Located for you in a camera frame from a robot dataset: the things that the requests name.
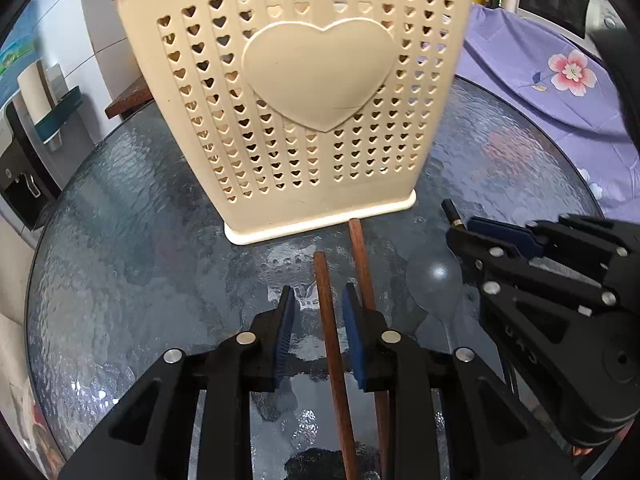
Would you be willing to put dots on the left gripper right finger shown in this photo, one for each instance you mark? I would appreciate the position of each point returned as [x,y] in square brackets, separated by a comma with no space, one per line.
[384,361]

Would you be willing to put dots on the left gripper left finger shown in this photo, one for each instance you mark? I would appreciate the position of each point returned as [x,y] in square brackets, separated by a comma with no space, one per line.
[250,361]

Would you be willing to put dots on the black chopstick gold band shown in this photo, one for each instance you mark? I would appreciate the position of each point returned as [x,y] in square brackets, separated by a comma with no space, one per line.
[452,214]

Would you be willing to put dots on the clear plastic spoon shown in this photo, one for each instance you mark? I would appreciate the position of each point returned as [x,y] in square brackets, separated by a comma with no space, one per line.
[434,280]

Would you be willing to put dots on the purple floral cloth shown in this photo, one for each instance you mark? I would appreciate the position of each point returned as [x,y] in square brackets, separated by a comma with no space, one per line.
[563,91]

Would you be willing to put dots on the beige plastic utensil holder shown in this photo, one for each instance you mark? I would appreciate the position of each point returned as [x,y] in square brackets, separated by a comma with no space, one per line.
[299,114]

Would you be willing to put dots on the white microwave oven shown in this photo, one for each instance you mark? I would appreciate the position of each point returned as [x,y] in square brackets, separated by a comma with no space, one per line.
[576,20]

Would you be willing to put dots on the water dispenser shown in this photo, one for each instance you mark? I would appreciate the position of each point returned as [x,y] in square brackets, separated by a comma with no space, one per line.
[38,160]

